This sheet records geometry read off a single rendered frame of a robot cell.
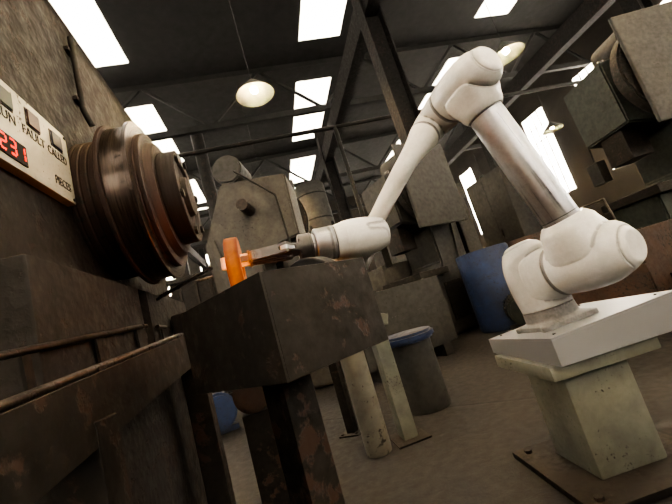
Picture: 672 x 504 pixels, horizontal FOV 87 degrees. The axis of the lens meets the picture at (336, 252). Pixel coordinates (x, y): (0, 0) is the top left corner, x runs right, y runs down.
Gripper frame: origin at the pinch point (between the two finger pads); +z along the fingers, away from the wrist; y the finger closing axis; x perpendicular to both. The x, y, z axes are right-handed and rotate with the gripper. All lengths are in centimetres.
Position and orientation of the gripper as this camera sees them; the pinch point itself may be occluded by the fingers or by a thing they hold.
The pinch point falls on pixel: (235, 261)
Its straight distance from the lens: 94.0
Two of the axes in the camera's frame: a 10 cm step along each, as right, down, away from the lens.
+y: -1.5, 2.2, 9.6
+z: -9.6, 2.0, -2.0
